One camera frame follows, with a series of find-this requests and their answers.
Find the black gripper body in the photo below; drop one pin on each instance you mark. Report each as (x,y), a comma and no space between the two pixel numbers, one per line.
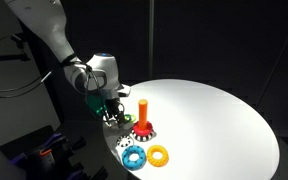
(112,102)

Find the dark equipment stand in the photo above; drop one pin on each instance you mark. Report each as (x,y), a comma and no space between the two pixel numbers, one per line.
(50,156)

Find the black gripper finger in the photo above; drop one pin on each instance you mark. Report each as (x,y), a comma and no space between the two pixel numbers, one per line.
(121,116)
(108,115)

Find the orange plastic rod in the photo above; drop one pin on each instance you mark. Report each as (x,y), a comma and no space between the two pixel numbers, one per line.
(143,113)

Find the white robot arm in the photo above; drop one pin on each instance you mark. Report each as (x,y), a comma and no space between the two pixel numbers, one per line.
(50,26)

